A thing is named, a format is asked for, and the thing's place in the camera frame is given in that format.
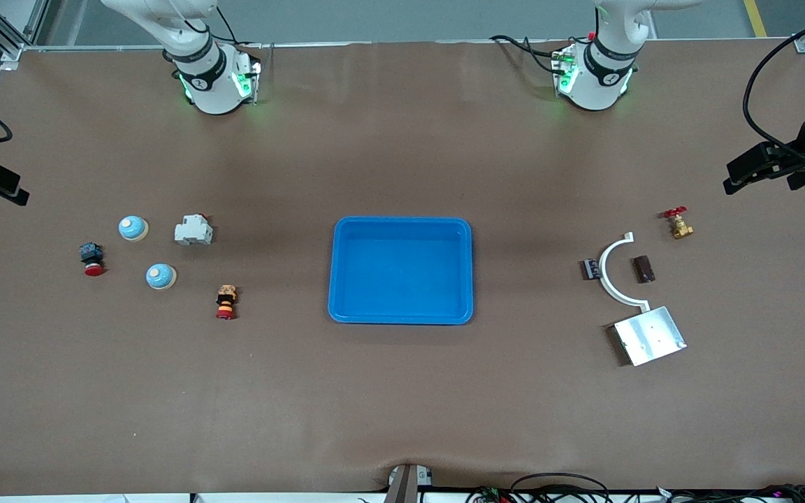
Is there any blue call bell cream base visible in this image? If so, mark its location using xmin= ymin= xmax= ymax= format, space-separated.
xmin=145 ymin=263 xmax=177 ymax=291
xmin=118 ymin=214 xmax=150 ymax=242

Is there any blue plastic tray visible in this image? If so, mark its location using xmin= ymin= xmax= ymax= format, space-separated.
xmin=327 ymin=216 xmax=474 ymax=326

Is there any white circuit breaker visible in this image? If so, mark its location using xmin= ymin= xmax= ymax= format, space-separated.
xmin=174 ymin=214 xmax=214 ymax=247

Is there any aluminium plate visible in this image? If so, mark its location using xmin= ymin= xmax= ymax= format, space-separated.
xmin=612 ymin=305 xmax=688 ymax=367

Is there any orange red stacked push button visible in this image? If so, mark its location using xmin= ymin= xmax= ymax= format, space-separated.
xmin=215 ymin=284 xmax=239 ymax=321

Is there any brass valve red handle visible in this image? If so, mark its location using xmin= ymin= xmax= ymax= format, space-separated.
xmin=662 ymin=207 xmax=695 ymax=240

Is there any red mushroom push button switch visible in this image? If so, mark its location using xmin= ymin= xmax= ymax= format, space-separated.
xmin=79 ymin=242 xmax=106 ymax=277

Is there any white curved plastic bracket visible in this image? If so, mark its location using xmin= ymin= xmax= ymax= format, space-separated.
xmin=597 ymin=232 xmax=651 ymax=312

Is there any black base cable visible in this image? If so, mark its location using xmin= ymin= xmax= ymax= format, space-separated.
xmin=490 ymin=34 xmax=564 ymax=76

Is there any black cable bundle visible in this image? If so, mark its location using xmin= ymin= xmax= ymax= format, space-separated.
xmin=654 ymin=483 xmax=805 ymax=503

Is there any black cable loop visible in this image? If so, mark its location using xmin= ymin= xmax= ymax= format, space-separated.
xmin=509 ymin=473 xmax=611 ymax=503

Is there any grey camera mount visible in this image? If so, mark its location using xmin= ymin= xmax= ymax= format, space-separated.
xmin=384 ymin=463 xmax=435 ymax=503

